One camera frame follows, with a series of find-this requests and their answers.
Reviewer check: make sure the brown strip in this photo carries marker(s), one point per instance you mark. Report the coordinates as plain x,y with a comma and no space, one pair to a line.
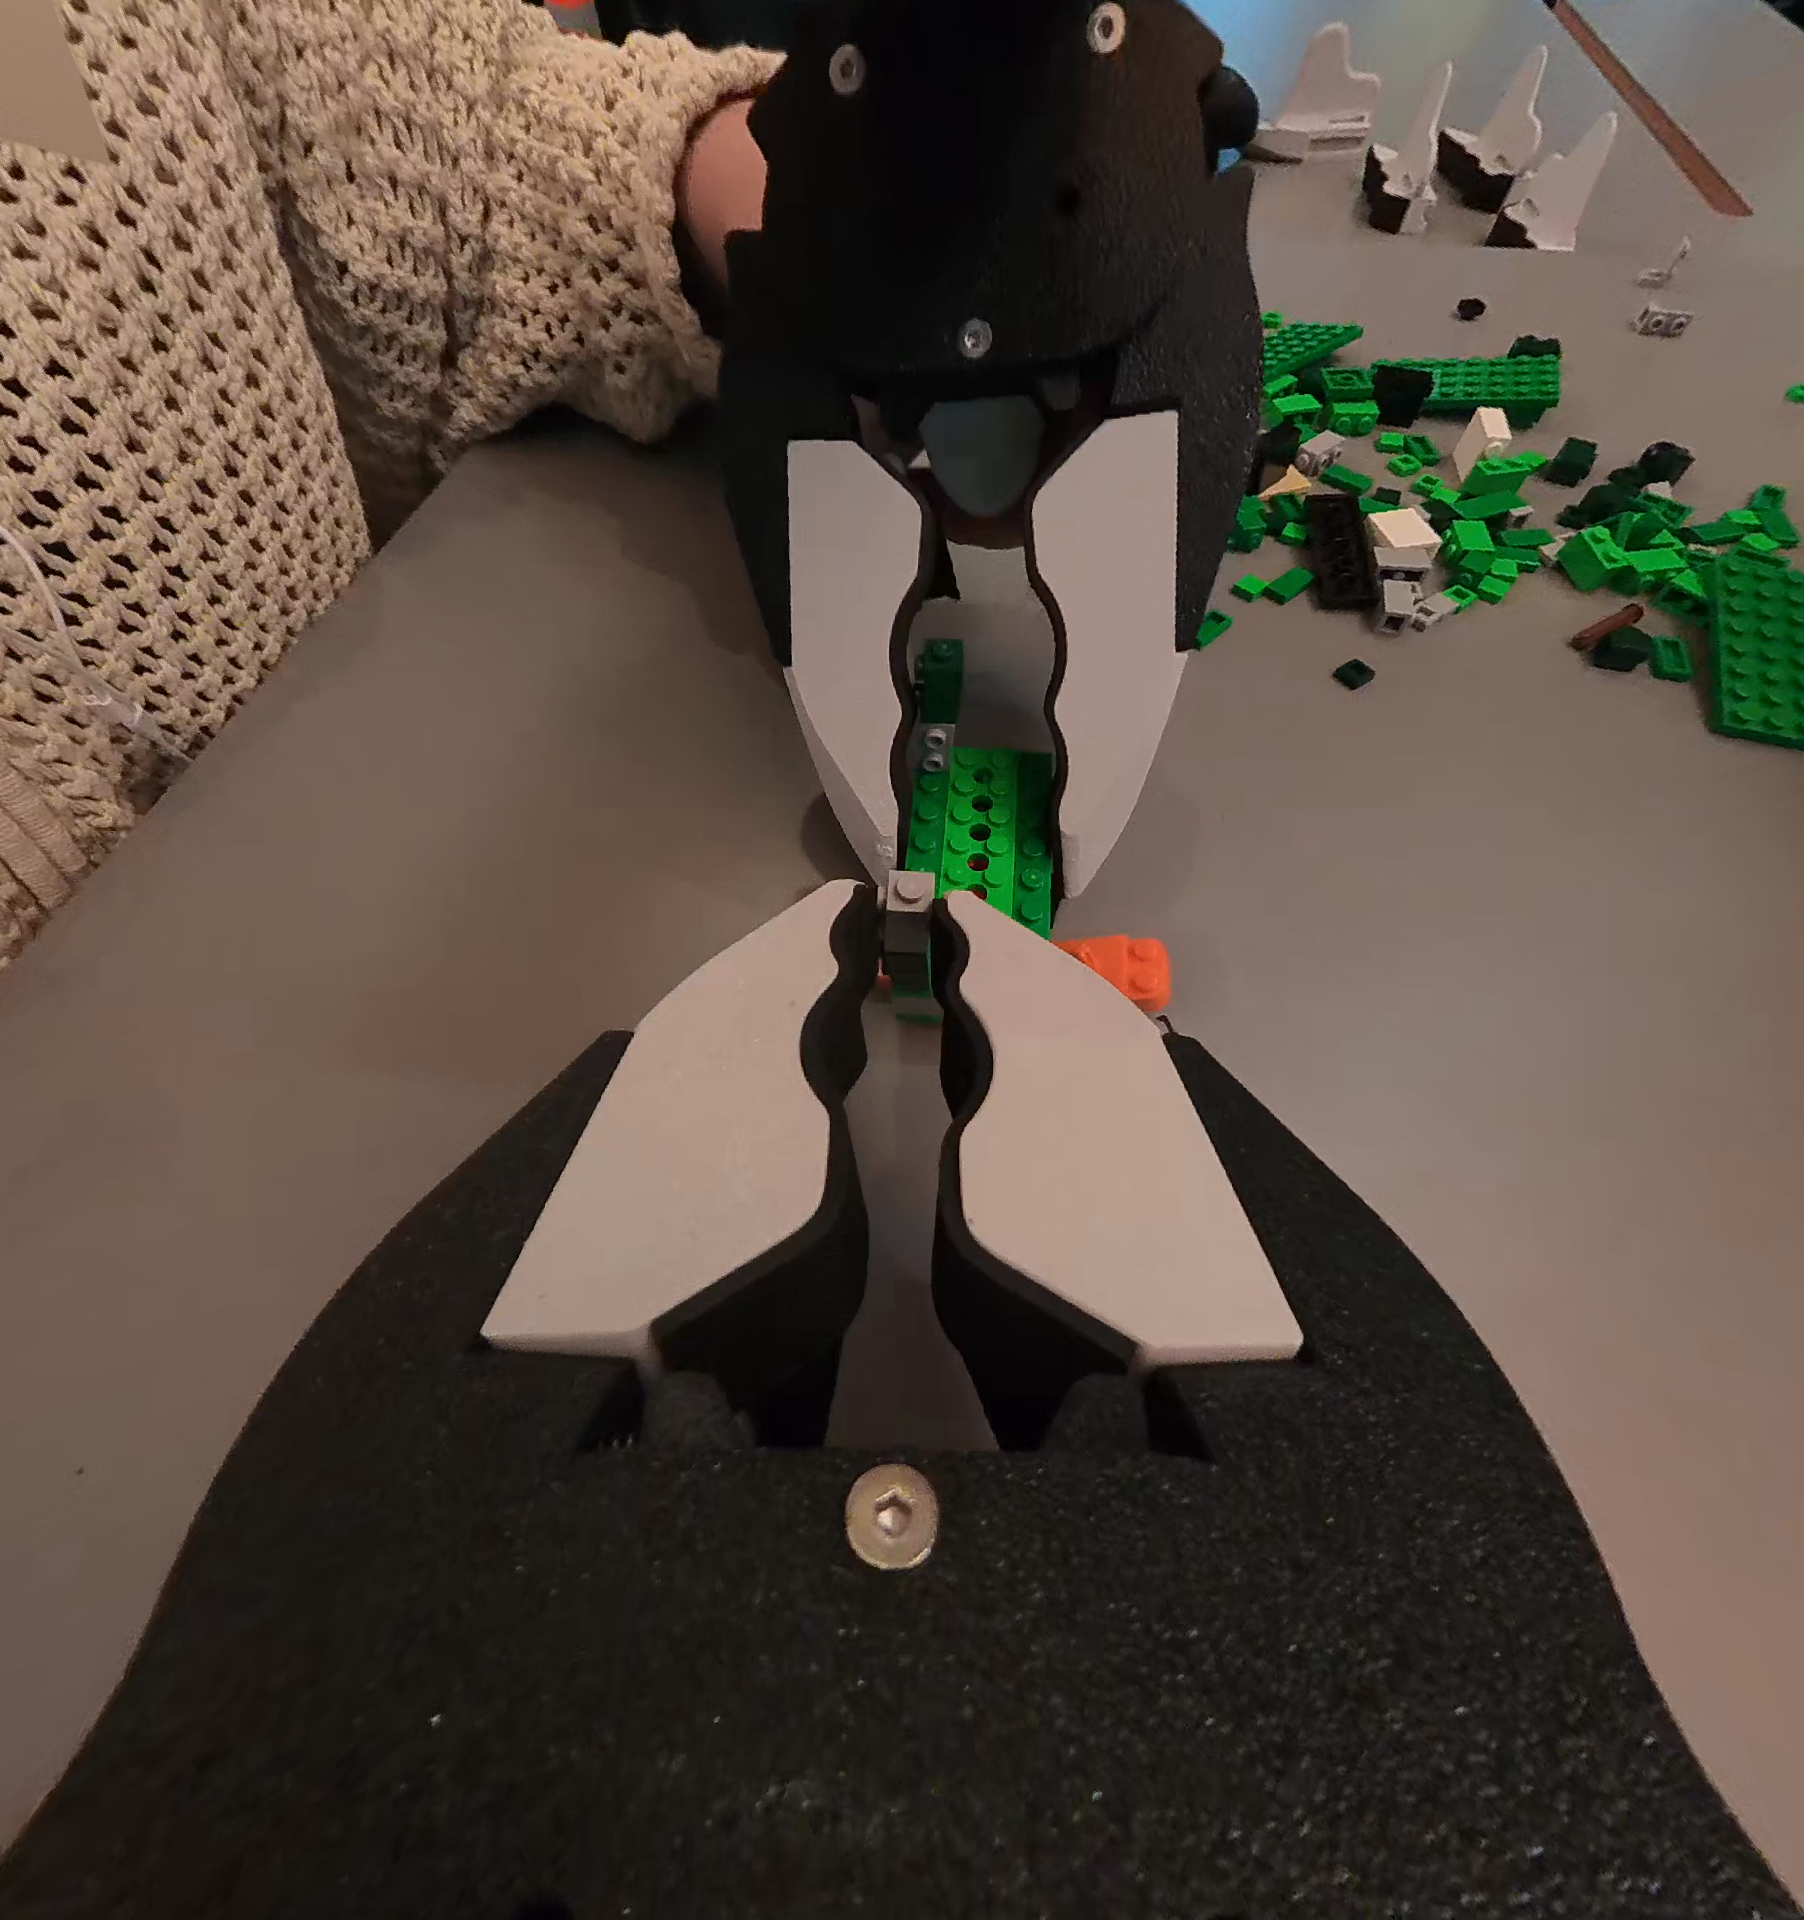
1652,117

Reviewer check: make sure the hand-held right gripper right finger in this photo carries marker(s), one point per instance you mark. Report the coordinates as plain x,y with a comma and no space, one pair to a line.
1113,1168

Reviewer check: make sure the person's knitted sweater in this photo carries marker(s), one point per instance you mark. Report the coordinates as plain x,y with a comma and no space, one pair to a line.
91,452

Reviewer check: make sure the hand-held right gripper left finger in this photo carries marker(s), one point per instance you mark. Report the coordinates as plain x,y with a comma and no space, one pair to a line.
689,1168

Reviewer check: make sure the green lego build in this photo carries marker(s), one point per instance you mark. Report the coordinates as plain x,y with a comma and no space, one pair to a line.
978,825

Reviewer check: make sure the pile of loose lego pieces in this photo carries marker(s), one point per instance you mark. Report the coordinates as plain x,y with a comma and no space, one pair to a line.
1780,659

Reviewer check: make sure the white lego lever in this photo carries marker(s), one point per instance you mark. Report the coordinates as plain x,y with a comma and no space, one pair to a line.
1666,263

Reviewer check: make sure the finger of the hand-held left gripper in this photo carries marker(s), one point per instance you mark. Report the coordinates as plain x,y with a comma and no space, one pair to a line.
1118,629
841,629

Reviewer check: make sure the orange brick separator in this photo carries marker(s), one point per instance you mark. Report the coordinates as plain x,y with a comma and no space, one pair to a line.
1129,964

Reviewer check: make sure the small grey lego piece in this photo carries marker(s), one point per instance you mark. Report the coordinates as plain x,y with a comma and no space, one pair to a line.
902,887

